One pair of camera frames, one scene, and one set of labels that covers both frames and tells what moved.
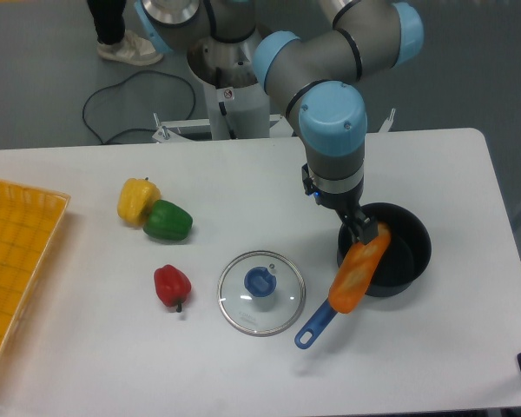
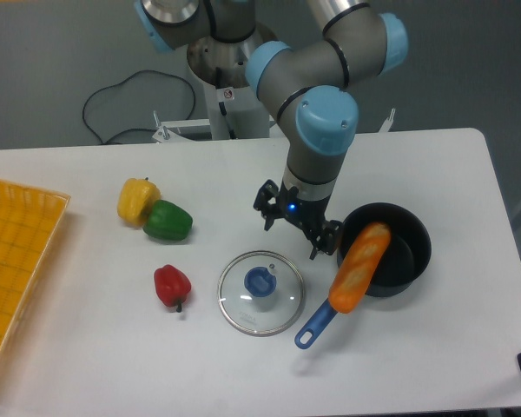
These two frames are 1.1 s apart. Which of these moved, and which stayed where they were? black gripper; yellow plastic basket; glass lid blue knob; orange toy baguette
Moved: black gripper
Stayed: glass lid blue knob; yellow plastic basket; orange toy baguette
